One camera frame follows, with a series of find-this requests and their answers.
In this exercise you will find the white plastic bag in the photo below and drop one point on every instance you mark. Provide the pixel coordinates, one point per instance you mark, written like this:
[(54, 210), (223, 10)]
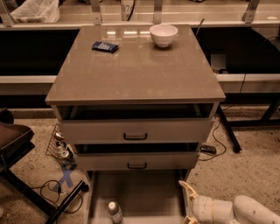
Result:
[(37, 11)]

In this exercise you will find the wire basket with cans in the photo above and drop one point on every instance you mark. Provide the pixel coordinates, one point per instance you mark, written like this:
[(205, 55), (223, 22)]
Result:
[(58, 148)]

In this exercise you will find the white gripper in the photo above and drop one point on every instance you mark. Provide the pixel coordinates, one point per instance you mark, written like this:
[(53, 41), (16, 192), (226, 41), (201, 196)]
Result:
[(202, 207)]

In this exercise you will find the black power adapter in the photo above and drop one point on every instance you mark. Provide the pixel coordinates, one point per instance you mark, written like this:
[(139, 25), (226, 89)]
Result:
[(208, 149)]

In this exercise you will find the clear plastic water bottle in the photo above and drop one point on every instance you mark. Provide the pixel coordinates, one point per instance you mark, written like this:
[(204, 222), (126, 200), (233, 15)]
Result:
[(115, 212)]

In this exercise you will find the dark chair left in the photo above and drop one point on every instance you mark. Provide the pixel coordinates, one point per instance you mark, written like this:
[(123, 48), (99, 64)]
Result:
[(15, 143)]

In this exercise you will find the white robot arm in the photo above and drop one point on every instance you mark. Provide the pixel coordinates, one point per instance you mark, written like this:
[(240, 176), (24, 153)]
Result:
[(243, 210)]

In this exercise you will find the middle grey drawer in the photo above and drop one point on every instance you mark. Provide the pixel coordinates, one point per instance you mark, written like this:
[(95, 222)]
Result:
[(136, 161)]

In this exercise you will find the open bottom grey drawer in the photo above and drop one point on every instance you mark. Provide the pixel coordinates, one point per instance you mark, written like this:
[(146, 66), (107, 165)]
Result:
[(145, 197)]

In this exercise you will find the white ceramic bowl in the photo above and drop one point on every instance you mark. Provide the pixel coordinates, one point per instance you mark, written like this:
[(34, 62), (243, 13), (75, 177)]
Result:
[(163, 34)]

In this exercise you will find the upper grey drawer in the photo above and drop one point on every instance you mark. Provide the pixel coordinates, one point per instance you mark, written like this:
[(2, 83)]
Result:
[(136, 131)]

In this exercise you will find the grey drawer cabinet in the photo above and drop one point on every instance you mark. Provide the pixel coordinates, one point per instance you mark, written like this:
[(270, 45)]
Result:
[(138, 81)]

